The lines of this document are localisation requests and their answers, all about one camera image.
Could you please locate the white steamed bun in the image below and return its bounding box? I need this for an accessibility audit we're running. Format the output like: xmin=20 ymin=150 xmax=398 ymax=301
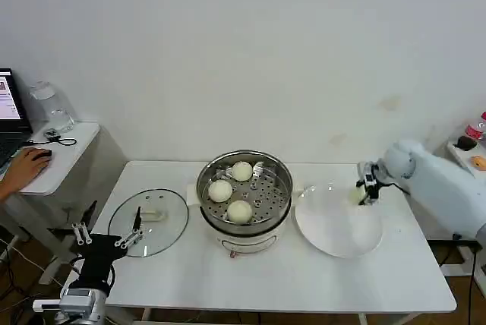
xmin=348 ymin=187 xmax=366 ymax=207
xmin=208 ymin=180 xmax=233 ymax=204
xmin=231 ymin=161 xmax=254 ymax=181
xmin=226 ymin=200 xmax=254 ymax=225

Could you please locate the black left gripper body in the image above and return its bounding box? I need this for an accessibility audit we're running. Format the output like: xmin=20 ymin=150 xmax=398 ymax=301
xmin=69 ymin=233 xmax=129 ymax=291

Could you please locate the white side desk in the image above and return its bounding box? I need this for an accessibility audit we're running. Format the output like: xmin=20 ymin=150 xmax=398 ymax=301
xmin=0 ymin=121 xmax=103 ymax=235

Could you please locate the glass lid with white handle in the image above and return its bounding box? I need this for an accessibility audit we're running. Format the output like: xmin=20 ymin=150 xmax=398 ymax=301
xmin=107 ymin=188 xmax=190 ymax=259

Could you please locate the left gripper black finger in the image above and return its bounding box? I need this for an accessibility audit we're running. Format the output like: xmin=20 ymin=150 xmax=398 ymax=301
xmin=114 ymin=206 xmax=146 ymax=249
xmin=71 ymin=200 xmax=99 ymax=246

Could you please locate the steel steamer with white base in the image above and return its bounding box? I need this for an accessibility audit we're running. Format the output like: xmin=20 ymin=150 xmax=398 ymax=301
xmin=185 ymin=148 xmax=305 ymax=258

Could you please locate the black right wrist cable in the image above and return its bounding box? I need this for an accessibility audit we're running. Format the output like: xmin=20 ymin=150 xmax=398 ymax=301
xmin=378 ymin=179 xmax=412 ymax=196

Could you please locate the black laptop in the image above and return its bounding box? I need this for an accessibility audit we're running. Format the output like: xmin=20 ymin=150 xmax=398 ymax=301
xmin=0 ymin=67 xmax=34 ymax=169

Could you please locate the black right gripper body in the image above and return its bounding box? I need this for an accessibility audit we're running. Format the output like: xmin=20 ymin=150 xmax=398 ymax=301
xmin=365 ymin=183 xmax=381 ymax=205

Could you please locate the small device with black cord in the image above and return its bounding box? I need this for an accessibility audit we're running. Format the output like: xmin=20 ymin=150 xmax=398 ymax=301
xmin=43 ymin=128 xmax=77 ymax=147

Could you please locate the small dark object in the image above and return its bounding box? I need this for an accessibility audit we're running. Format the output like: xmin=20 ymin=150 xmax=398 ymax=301
xmin=456 ymin=135 xmax=478 ymax=151

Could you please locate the black floor cable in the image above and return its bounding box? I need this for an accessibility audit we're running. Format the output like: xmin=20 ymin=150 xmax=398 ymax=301
xmin=428 ymin=238 xmax=480 ymax=325

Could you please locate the clear bottle with red label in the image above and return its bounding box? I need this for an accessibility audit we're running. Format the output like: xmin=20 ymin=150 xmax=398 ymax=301
xmin=465 ymin=112 xmax=486 ymax=142

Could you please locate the white side shelf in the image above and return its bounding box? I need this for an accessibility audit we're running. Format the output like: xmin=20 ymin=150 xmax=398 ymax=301
xmin=444 ymin=139 xmax=486 ymax=180

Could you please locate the person's hand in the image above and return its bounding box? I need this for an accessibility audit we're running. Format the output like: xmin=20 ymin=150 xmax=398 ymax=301
xmin=2 ymin=147 xmax=52 ymax=194

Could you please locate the white round plate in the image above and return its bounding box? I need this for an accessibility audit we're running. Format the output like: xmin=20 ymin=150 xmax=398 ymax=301
xmin=294 ymin=183 xmax=384 ymax=259

